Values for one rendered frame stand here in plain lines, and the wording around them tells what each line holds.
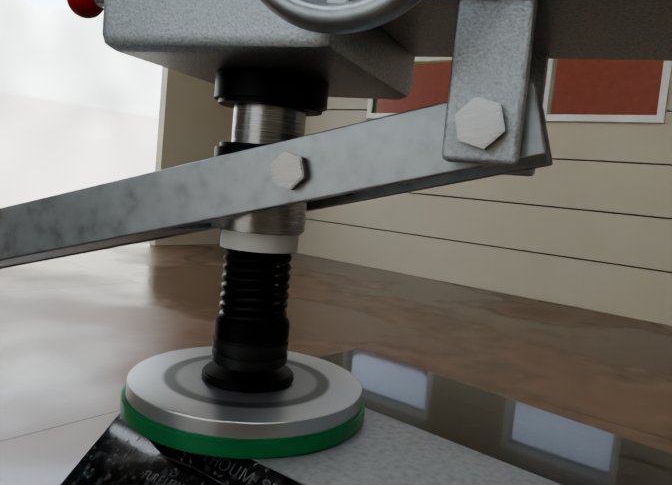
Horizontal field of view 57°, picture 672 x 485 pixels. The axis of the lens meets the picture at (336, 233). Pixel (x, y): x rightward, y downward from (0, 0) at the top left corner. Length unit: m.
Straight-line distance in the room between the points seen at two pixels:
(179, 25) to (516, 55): 0.24
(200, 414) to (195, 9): 0.30
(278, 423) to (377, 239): 7.42
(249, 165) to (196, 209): 0.06
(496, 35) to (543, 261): 6.52
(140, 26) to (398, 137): 0.21
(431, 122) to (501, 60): 0.07
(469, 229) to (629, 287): 1.78
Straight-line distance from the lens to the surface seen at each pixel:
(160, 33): 0.50
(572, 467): 0.58
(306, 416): 0.51
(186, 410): 0.51
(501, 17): 0.43
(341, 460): 0.51
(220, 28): 0.47
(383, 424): 0.59
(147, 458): 0.56
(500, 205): 7.10
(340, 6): 0.38
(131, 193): 0.57
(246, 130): 0.54
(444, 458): 0.54
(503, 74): 0.42
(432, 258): 7.48
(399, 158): 0.46
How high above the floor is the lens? 1.04
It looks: 5 degrees down
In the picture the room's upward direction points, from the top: 5 degrees clockwise
